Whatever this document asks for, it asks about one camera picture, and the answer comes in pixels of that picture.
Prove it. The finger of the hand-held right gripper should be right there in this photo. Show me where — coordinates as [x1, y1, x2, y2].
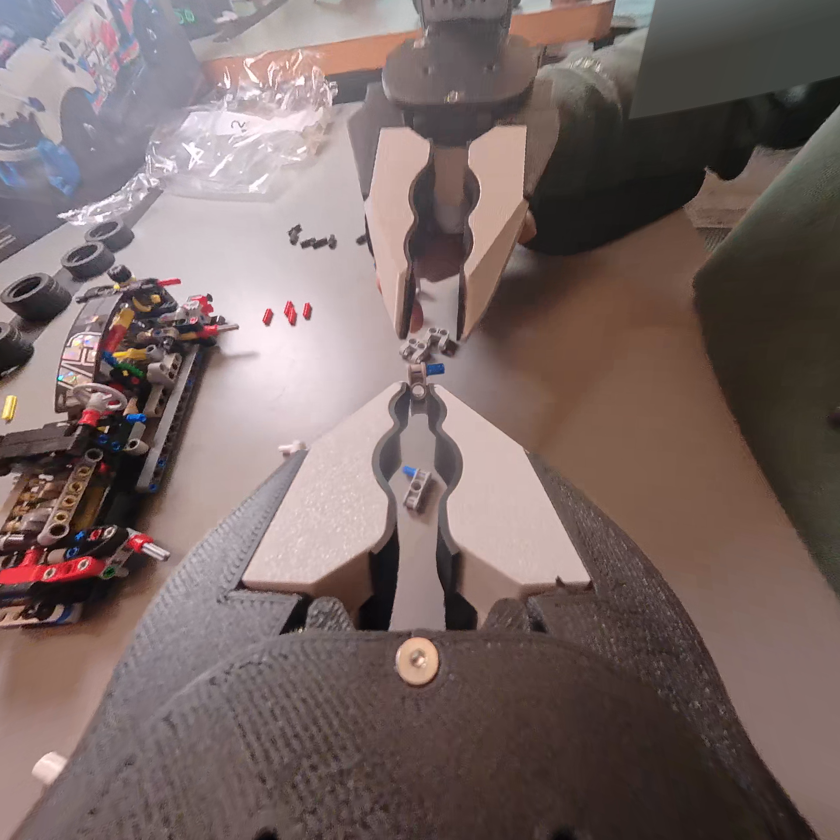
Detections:
[458, 123, 531, 342]
[363, 126, 435, 341]

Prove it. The wooden background desk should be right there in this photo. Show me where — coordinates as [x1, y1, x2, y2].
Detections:
[197, 0, 618, 86]

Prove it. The black toy tyre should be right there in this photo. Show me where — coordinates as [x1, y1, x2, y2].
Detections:
[61, 241, 116, 282]
[84, 220, 135, 253]
[0, 322, 35, 378]
[0, 272, 73, 322]

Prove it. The black toy set box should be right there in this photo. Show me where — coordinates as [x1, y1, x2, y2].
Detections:
[0, 0, 204, 263]

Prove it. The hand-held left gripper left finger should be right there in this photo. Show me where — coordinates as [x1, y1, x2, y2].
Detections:
[240, 382, 408, 627]

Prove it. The clear plastic bag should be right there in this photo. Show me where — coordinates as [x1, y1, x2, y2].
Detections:
[59, 49, 339, 227]

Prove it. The toy brick car chassis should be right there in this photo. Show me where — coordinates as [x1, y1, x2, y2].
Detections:
[0, 264, 240, 627]

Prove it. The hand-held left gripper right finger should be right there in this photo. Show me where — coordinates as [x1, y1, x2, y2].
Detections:
[428, 384, 593, 626]

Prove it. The person's right hand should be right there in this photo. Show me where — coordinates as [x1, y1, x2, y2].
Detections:
[411, 228, 469, 333]

